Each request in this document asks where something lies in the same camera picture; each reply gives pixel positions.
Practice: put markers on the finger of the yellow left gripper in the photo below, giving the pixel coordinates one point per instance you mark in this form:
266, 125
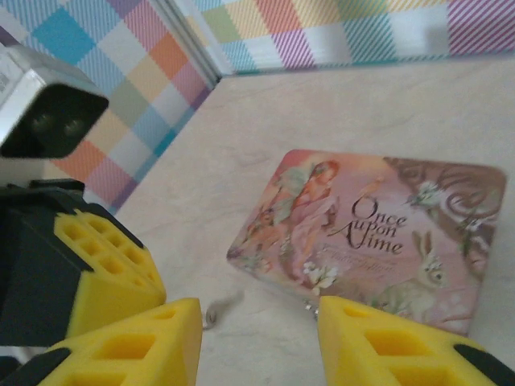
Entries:
108, 281
133, 251

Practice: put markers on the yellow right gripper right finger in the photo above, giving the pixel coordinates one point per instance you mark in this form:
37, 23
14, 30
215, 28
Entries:
402, 354

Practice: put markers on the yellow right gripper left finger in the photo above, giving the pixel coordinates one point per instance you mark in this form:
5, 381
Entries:
120, 350

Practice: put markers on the aluminium frame corner post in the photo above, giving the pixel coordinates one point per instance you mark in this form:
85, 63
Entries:
193, 44

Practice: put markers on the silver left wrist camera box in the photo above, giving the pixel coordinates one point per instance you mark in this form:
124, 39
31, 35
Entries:
48, 108

